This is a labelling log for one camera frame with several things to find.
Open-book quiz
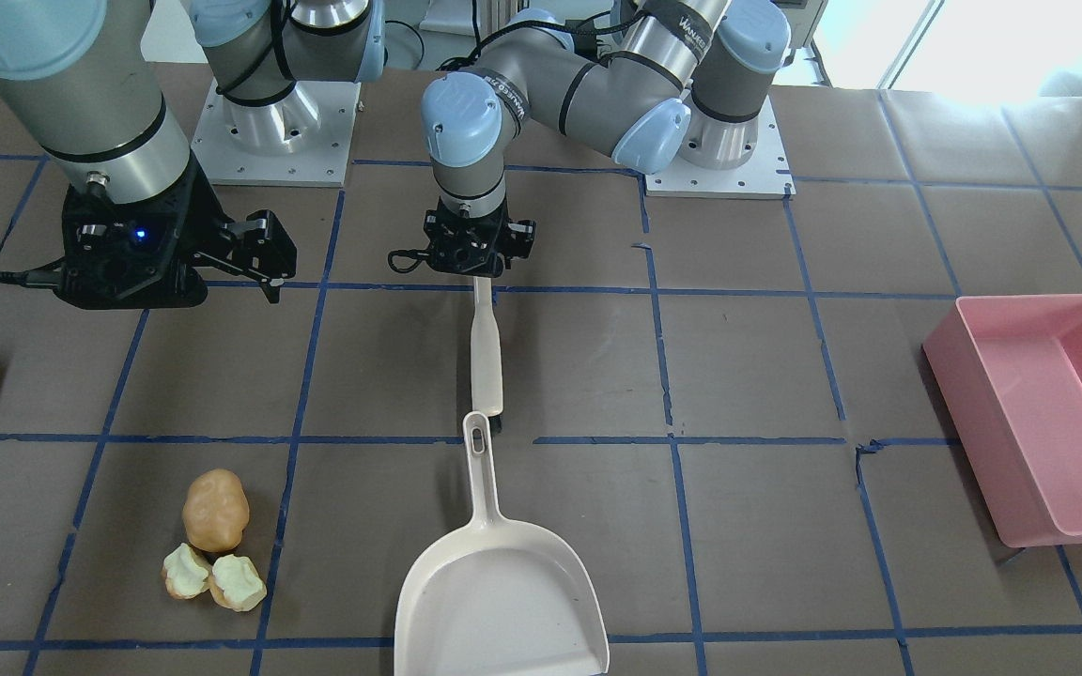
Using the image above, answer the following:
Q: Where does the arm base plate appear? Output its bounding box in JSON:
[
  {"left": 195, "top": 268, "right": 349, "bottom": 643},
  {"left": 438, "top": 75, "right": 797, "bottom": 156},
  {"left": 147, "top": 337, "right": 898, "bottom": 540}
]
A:
[
  {"left": 645, "top": 98, "right": 797, "bottom": 200},
  {"left": 192, "top": 82, "right": 362, "bottom": 188}
]

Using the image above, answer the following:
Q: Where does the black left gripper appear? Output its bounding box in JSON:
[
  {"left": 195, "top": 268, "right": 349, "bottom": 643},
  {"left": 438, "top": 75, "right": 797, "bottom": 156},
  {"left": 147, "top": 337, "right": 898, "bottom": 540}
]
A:
[{"left": 424, "top": 208, "right": 536, "bottom": 277}]

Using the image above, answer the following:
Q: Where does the beige plastic dustpan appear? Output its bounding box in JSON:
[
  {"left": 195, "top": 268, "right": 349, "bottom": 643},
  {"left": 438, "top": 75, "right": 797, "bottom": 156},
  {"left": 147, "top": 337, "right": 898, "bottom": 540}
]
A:
[{"left": 394, "top": 411, "right": 611, "bottom": 675}]

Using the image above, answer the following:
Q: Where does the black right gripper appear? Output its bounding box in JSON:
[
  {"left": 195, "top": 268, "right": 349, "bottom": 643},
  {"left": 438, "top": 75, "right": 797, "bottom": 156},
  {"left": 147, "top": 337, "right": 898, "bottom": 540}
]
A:
[{"left": 60, "top": 158, "right": 298, "bottom": 312}]

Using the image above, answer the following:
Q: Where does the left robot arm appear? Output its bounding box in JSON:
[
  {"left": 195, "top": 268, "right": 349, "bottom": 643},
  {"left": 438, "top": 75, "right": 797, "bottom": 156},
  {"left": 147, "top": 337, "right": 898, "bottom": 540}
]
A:
[{"left": 403, "top": 1, "right": 793, "bottom": 278}]

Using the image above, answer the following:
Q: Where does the brown potato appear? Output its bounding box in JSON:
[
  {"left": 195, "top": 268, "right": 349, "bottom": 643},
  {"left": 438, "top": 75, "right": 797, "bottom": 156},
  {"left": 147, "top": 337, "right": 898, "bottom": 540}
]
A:
[{"left": 181, "top": 468, "right": 250, "bottom": 553}]

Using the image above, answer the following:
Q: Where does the pink plastic bin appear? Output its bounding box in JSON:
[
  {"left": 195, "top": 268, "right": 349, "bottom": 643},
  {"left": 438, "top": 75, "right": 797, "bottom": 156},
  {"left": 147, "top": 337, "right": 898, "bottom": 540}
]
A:
[{"left": 923, "top": 294, "right": 1082, "bottom": 548}]

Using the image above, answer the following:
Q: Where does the beige hand brush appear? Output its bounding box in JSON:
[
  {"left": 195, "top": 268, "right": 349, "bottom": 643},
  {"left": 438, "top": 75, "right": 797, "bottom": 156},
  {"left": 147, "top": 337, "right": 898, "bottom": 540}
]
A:
[{"left": 470, "top": 277, "right": 503, "bottom": 436}]

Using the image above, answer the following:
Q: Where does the apple core piece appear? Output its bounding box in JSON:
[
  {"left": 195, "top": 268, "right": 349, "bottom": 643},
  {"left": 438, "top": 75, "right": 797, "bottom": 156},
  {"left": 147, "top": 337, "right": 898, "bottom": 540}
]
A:
[
  {"left": 208, "top": 555, "right": 267, "bottom": 612},
  {"left": 162, "top": 543, "right": 213, "bottom": 600}
]

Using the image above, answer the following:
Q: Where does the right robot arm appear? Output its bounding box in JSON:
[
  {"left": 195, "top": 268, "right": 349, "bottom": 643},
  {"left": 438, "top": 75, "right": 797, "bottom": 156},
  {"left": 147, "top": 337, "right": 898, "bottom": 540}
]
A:
[{"left": 0, "top": 1, "right": 386, "bottom": 312}]

